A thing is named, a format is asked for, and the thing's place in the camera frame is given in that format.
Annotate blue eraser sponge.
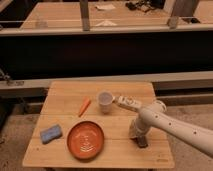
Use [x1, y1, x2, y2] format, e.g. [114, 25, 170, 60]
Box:
[40, 125, 63, 144]

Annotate black cables pile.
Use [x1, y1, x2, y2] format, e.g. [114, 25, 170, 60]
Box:
[125, 0, 165, 13]

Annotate orange plate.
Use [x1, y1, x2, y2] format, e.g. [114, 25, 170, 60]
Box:
[67, 121, 105, 160]

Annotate white paper sheet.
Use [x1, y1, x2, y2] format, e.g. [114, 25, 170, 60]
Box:
[95, 4, 116, 11]

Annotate orange carrot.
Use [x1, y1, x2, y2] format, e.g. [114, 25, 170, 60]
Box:
[78, 98, 91, 117]

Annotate metal clamp bracket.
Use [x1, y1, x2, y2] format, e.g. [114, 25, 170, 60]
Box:
[0, 68, 24, 86]

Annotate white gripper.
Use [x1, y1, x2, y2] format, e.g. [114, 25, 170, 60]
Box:
[129, 118, 148, 148]

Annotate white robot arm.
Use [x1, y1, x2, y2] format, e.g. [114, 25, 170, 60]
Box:
[129, 100, 213, 158]

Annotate white plastic cup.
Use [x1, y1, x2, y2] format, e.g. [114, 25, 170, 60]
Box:
[97, 91, 114, 113]

